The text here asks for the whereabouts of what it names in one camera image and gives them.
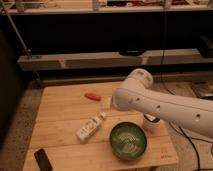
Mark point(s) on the green bowl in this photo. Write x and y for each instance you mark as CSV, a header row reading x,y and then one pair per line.
x,y
128,141

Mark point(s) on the white cup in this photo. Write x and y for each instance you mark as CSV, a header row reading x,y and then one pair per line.
x,y
149,121

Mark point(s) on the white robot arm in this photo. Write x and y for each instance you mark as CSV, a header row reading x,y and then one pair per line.
x,y
134,93

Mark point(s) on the long grey shelf beam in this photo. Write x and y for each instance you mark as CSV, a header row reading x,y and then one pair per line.
x,y
110,59

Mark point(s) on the orange carrot toy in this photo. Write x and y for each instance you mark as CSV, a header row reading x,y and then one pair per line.
x,y
93,96

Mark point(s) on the upper wooden shelf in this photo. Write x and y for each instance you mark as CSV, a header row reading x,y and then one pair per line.
x,y
32,7

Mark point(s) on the metal diagonal pole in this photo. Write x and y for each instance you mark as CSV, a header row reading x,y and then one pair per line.
x,y
26,50

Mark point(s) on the black phone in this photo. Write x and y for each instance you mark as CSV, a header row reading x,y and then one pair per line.
x,y
43,160

